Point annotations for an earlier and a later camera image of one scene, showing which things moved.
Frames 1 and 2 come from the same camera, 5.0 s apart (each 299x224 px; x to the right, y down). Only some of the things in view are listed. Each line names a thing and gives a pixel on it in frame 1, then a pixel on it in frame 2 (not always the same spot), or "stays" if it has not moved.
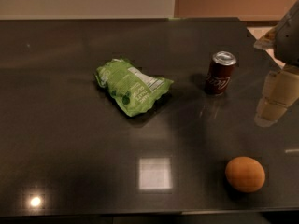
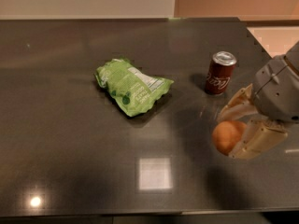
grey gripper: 288,40 → 277,92
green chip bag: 134,91 stays
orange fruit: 245,175 → 226,135
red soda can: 220,73 stays
